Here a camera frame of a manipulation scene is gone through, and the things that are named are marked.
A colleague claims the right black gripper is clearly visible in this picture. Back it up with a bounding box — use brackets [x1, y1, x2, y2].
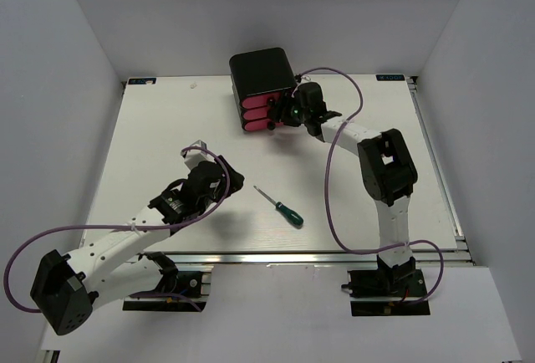
[267, 90, 310, 127]

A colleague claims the large green handle screwdriver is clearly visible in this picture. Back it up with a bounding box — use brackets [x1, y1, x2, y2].
[253, 186, 304, 228]

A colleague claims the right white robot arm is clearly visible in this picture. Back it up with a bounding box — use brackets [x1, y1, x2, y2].
[267, 82, 418, 295]

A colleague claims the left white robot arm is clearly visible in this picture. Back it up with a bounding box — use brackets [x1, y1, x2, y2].
[30, 152, 245, 335]

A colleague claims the black drawer cabinet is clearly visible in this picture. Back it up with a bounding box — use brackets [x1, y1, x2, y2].
[229, 47, 297, 108]

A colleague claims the right blue label sticker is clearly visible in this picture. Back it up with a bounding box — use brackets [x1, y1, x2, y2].
[375, 74, 405, 82]

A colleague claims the blue label sticker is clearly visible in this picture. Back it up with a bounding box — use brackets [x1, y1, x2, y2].
[375, 74, 405, 82]
[127, 77, 156, 85]

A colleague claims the left blue label sticker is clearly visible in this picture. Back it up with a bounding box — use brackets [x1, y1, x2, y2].
[127, 77, 156, 85]

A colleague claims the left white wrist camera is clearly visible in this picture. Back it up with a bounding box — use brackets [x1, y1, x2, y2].
[181, 140, 209, 171]

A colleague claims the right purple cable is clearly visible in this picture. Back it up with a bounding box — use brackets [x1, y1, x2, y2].
[294, 66, 445, 304]

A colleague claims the purple cable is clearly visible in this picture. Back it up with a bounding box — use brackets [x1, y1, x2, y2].
[294, 66, 445, 304]
[3, 147, 231, 313]

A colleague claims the aluminium table rail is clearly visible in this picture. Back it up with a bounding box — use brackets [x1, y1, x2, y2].
[167, 248, 473, 266]

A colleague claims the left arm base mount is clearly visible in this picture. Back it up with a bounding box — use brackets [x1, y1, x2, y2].
[122, 252, 211, 313]

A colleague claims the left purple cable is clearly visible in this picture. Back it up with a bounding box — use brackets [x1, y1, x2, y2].
[3, 147, 231, 313]

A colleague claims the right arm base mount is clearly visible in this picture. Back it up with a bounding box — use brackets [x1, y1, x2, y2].
[340, 269, 431, 317]

